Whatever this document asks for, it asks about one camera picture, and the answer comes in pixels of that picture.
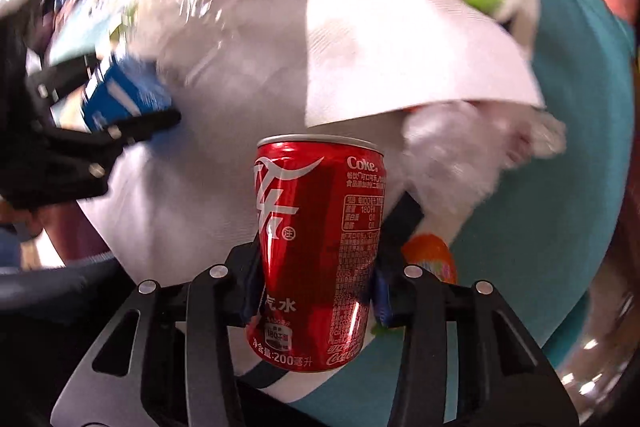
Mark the blue white carton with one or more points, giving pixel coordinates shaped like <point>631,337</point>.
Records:
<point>127,92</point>

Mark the red soda can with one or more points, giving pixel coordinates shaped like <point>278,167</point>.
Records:
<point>315,247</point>

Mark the light blue printed packet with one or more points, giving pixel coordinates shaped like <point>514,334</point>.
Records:
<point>95,17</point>

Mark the white paper napkin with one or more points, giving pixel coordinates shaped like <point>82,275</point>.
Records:
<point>400,57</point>

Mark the crumpled white plastic bag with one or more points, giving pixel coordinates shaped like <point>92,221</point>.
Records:
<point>460,157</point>

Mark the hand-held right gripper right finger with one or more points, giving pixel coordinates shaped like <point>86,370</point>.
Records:
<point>382,302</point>

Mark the orange green plastic toy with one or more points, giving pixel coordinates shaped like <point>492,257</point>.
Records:
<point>430,254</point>

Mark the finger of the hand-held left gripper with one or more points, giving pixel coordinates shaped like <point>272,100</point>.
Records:
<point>60,74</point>
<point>130,133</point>

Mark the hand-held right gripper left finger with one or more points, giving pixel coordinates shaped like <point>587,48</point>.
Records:
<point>247,302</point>

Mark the crumpled clear plastic wrap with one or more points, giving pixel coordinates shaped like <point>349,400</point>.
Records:
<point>185,22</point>

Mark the teal white tablecloth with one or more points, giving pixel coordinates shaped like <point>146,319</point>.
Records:
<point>565,187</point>

